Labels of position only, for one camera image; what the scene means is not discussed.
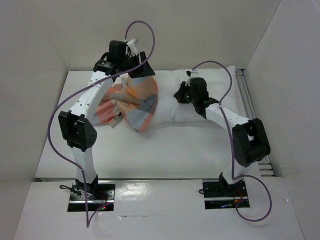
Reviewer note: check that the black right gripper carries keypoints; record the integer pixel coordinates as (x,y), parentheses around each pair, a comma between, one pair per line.
(182,92)

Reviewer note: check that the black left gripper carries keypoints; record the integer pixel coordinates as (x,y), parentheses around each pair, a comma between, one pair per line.
(145,70)

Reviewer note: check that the white pillow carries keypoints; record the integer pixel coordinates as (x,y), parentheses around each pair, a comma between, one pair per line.
(177,103)

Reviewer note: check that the orange grey checked pillowcase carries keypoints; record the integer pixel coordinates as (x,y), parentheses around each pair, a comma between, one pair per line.
(131,99)

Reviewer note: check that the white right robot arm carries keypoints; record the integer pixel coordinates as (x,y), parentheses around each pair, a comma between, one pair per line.
(248,140)

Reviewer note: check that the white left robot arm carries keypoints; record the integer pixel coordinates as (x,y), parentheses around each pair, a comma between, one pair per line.
(76,124)

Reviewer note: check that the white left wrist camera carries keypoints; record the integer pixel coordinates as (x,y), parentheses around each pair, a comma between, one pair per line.
(132,50)

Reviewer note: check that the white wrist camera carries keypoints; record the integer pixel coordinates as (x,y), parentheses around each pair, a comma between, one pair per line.
(193,73)
(132,50)

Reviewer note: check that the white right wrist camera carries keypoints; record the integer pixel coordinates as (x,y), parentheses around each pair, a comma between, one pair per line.
(193,73)

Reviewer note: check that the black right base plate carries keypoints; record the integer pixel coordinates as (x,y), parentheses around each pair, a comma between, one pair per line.
(214,198)

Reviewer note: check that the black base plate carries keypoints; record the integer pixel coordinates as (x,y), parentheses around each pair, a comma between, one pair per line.
(105,195)
(214,198)

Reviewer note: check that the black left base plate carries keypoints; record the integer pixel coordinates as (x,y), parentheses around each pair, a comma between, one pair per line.
(105,195)

